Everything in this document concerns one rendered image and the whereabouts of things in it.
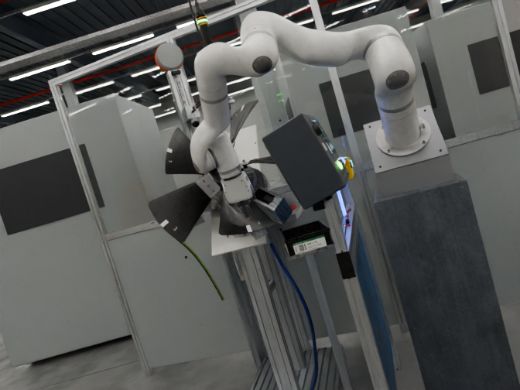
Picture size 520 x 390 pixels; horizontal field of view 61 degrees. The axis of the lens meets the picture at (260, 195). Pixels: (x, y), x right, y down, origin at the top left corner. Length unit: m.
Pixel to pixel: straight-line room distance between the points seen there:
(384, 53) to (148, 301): 2.25
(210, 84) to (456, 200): 0.87
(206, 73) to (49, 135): 2.88
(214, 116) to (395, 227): 0.71
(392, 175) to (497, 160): 1.09
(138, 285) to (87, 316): 1.23
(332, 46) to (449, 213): 0.67
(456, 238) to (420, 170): 0.25
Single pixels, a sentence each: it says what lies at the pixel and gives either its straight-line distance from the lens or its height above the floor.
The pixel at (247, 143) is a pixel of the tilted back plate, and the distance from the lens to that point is 2.23.
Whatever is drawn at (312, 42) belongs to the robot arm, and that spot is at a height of 1.45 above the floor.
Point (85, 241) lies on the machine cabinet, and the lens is 4.03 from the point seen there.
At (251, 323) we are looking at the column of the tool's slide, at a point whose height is 0.27.
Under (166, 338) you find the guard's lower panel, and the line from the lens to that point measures 3.10.
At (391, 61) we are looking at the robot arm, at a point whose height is 1.34.
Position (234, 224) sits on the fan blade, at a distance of 1.68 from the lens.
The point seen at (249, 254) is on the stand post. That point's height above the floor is 0.78.
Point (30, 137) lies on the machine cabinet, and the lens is 4.15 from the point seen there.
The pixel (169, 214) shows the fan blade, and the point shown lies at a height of 1.07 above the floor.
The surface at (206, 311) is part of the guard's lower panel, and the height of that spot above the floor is 0.35.
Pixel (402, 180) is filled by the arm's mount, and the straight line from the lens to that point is 1.60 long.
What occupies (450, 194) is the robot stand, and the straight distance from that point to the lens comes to 1.56.
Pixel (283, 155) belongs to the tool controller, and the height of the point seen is 1.18.
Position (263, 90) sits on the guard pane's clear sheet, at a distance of 2.58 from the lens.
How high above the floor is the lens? 1.18
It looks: 4 degrees down
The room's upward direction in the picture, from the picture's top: 17 degrees counter-clockwise
